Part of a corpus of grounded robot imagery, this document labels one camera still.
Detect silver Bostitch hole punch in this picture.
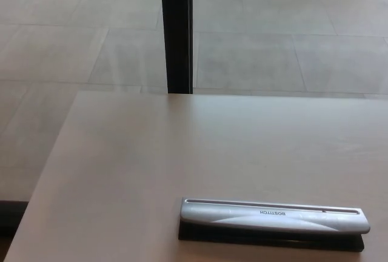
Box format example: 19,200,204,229
178,196,372,254

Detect black metal post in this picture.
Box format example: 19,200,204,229
159,0,195,95

